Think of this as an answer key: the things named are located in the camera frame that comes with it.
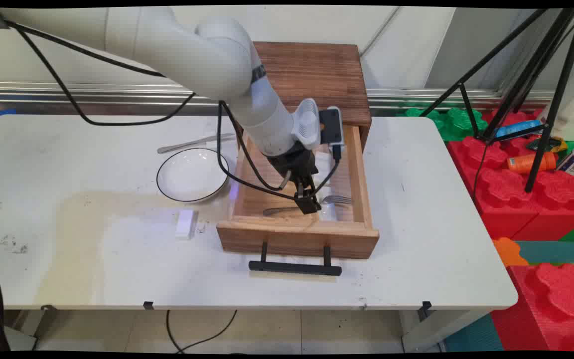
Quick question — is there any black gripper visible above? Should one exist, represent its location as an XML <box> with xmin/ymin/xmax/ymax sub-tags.
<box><xmin>267</xmin><ymin>145</ymin><xmax>322</xmax><ymax>215</ymax></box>

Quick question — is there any silver metal fork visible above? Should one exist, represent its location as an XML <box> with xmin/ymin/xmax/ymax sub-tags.
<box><xmin>263</xmin><ymin>195</ymin><xmax>354</xmax><ymax>216</ymax></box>

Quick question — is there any silver table knife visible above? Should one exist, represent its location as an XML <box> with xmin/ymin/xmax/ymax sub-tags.
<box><xmin>157</xmin><ymin>133</ymin><xmax>238</xmax><ymax>154</ymax></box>

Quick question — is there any light wooden drawer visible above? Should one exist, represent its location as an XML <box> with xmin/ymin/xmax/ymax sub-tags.
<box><xmin>217</xmin><ymin>121</ymin><xmax>380</xmax><ymax>260</ymax></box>

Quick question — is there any dark brown wooden cabinet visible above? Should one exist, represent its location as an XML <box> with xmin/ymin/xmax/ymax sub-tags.
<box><xmin>251</xmin><ymin>42</ymin><xmax>372</xmax><ymax>150</ymax></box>

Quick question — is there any white bowl black rim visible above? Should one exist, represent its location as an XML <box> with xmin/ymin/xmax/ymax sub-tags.
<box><xmin>156</xmin><ymin>148</ymin><xmax>231</xmax><ymax>204</ymax></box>

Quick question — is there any green foam block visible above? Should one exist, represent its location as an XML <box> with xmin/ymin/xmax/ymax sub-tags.
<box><xmin>397</xmin><ymin>107</ymin><xmax>489</xmax><ymax>142</ymax></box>

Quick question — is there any white table leg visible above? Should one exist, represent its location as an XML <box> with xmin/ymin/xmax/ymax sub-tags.
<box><xmin>401</xmin><ymin>309</ymin><xmax>492</xmax><ymax>354</ymax></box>

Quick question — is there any orange foam block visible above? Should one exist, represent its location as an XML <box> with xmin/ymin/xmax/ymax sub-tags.
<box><xmin>492</xmin><ymin>237</ymin><xmax>529</xmax><ymax>268</ymax></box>

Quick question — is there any large red foam block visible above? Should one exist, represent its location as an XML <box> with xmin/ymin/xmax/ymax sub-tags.
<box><xmin>446</xmin><ymin>107</ymin><xmax>574</xmax><ymax>242</ymax></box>

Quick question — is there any blue flat packet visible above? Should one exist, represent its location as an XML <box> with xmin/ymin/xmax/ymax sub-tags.
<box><xmin>495</xmin><ymin>120</ymin><xmax>543</xmax><ymax>139</ymax></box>

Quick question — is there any orange plastic bottle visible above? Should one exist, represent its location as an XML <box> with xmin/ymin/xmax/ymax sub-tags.
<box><xmin>507</xmin><ymin>152</ymin><xmax>558</xmax><ymax>175</ymax></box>

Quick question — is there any teal foam mat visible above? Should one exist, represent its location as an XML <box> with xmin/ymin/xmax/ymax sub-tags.
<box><xmin>516</xmin><ymin>241</ymin><xmax>574</xmax><ymax>265</ymax></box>

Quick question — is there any yellow black snack packet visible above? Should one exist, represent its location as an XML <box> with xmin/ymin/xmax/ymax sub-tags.
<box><xmin>526</xmin><ymin>136</ymin><xmax>569</xmax><ymax>153</ymax></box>

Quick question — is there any small red foam block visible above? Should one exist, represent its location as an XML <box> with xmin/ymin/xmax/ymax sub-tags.
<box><xmin>490</xmin><ymin>263</ymin><xmax>574</xmax><ymax>352</ymax></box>

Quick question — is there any black drawer handle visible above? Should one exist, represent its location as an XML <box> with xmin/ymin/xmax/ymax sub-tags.
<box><xmin>249</xmin><ymin>242</ymin><xmax>343</xmax><ymax>277</ymax></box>

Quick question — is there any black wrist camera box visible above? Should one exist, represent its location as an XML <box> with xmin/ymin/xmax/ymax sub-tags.
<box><xmin>318</xmin><ymin>106</ymin><xmax>344</xmax><ymax>161</ymax></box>

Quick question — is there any white ribbed camera mount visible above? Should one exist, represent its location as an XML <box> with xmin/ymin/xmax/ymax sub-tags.
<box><xmin>290</xmin><ymin>98</ymin><xmax>321</xmax><ymax>151</ymax></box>

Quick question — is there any black floor cable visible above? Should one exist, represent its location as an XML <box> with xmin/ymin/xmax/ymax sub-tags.
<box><xmin>166</xmin><ymin>310</ymin><xmax>238</xmax><ymax>354</ymax></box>

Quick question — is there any black camera tripod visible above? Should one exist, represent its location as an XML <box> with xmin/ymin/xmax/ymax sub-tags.
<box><xmin>419</xmin><ymin>7</ymin><xmax>574</xmax><ymax>193</ymax></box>

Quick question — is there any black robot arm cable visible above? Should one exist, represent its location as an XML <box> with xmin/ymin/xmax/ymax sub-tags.
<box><xmin>0</xmin><ymin>19</ymin><xmax>343</xmax><ymax>201</ymax></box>

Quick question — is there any aluminium wall rail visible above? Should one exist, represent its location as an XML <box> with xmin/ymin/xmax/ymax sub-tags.
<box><xmin>0</xmin><ymin>81</ymin><xmax>557</xmax><ymax>111</ymax></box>

